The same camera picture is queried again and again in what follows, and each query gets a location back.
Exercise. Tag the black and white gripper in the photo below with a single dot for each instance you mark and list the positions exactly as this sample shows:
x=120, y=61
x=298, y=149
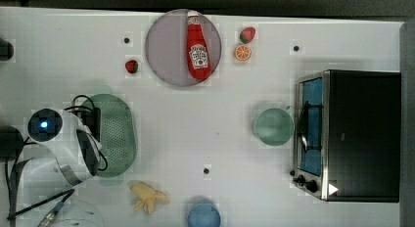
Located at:
x=92, y=119

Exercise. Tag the green plastic strainer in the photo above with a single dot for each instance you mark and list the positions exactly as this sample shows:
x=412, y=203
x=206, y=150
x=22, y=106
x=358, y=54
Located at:
x=116, y=133

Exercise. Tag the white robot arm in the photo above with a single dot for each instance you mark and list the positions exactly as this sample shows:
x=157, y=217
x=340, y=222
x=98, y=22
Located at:
x=61, y=155

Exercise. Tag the toy peeled banana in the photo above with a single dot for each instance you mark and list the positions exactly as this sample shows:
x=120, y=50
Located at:
x=148, y=197

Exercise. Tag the grey round plate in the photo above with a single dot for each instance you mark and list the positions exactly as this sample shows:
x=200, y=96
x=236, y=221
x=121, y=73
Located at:
x=165, y=49

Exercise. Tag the black cylinder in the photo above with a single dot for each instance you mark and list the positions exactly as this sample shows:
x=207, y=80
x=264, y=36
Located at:
x=6, y=50

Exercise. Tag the plush ketchup bottle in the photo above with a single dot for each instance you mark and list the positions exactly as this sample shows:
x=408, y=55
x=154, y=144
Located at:
x=197, y=53

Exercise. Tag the blue bowl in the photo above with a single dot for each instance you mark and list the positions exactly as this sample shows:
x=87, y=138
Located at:
x=203, y=215

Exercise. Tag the toy orange slice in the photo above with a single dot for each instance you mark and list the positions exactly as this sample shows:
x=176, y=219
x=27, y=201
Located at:
x=242, y=52

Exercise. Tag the green plastic cup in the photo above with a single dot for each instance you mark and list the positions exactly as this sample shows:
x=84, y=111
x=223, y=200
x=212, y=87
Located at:
x=273, y=127

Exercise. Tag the large toy strawberry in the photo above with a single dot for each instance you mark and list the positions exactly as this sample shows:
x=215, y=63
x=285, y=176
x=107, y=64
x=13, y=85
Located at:
x=247, y=35

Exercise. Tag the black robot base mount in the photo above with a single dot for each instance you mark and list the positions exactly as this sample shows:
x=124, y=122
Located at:
x=11, y=142

